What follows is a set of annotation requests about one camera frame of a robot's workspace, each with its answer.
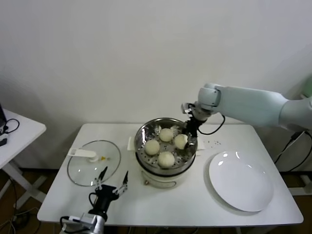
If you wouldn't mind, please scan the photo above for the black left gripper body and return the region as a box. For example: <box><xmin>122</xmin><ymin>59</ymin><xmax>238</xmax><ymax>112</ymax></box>
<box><xmin>95</xmin><ymin>185</ymin><xmax>117</xmax><ymax>214</ymax></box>

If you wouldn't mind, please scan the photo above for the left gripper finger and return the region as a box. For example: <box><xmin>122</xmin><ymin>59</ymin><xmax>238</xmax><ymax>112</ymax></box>
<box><xmin>114</xmin><ymin>171</ymin><xmax>129</xmax><ymax>196</ymax></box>
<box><xmin>95</xmin><ymin>166</ymin><xmax>108</xmax><ymax>190</ymax></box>

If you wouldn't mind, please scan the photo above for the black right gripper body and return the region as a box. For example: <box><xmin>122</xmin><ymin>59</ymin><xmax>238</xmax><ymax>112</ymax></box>
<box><xmin>185</xmin><ymin>117</ymin><xmax>202</xmax><ymax>137</ymax></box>

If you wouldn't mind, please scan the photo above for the white steamed baozi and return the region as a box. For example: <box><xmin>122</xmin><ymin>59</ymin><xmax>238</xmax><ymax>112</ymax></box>
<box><xmin>145</xmin><ymin>140</ymin><xmax>161</xmax><ymax>156</ymax></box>
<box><xmin>159</xmin><ymin>128</ymin><xmax>174</xmax><ymax>142</ymax></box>
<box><xmin>174</xmin><ymin>134</ymin><xmax>189</xmax><ymax>150</ymax></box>
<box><xmin>157</xmin><ymin>151</ymin><xmax>176</xmax><ymax>169</ymax></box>

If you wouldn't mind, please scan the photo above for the steel perforated steamer basket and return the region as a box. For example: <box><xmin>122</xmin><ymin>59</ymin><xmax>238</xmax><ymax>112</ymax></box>
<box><xmin>127</xmin><ymin>117</ymin><xmax>205</xmax><ymax>173</ymax></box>

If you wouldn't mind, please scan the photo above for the white electric pot base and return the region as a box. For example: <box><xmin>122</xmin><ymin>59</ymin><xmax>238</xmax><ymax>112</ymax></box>
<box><xmin>135</xmin><ymin>150</ymin><xmax>203</xmax><ymax>190</ymax></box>

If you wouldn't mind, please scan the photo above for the white round plate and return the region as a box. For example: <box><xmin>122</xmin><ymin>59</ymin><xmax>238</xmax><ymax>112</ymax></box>
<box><xmin>209</xmin><ymin>151</ymin><xmax>274</xmax><ymax>212</ymax></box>

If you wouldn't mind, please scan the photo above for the white folding side table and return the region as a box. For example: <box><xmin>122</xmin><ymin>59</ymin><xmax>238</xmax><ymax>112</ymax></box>
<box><xmin>0</xmin><ymin>109</ymin><xmax>47</xmax><ymax>210</ymax></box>

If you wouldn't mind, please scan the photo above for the white stand base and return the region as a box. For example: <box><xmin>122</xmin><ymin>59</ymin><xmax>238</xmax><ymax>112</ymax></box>
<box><xmin>290</xmin><ymin>174</ymin><xmax>312</xmax><ymax>197</ymax></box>

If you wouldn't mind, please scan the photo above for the dark device on side table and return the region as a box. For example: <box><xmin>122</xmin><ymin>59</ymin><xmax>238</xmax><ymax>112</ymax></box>
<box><xmin>0</xmin><ymin>102</ymin><xmax>7</xmax><ymax>127</ymax></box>

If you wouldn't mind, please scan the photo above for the pale green object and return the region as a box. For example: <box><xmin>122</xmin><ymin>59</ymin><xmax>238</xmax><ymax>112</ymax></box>
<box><xmin>302</xmin><ymin>75</ymin><xmax>312</xmax><ymax>98</ymax></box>

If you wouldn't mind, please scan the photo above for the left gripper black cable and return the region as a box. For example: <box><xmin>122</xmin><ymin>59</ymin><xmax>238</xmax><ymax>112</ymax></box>
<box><xmin>88</xmin><ymin>192</ymin><xmax>98</xmax><ymax>211</ymax></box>

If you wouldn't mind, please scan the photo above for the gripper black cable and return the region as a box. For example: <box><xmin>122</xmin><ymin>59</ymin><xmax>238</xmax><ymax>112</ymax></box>
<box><xmin>88</xmin><ymin>192</ymin><xmax>98</xmax><ymax>211</ymax></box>
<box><xmin>198</xmin><ymin>113</ymin><xmax>225</xmax><ymax>135</ymax></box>

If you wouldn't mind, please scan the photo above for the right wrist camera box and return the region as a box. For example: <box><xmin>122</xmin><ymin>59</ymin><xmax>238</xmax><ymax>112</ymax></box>
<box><xmin>180</xmin><ymin>102</ymin><xmax>195</xmax><ymax>115</ymax></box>

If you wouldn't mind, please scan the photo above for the glass lid white handle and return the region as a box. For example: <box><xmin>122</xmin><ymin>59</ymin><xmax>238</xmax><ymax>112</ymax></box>
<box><xmin>67</xmin><ymin>140</ymin><xmax>122</xmax><ymax>187</ymax></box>

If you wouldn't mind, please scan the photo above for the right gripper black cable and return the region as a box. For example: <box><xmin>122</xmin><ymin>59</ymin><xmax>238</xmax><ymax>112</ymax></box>
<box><xmin>198</xmin><ymin>113</ymin><xmax>225</xmax><ymax>135</ymax></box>

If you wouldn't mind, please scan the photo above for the white floor cable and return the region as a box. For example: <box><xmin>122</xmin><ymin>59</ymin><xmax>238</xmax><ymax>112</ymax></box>
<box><xmin>9</xmin><ymin>207</ymin><xmax>39</xmax><ymax>221</ymax></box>

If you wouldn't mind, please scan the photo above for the black looped cable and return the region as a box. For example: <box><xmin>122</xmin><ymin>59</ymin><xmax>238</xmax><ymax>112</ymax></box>
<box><xmin>4</xmin><ymin>118</ymin><xmax>20</xmax><ymax>134</ymax></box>

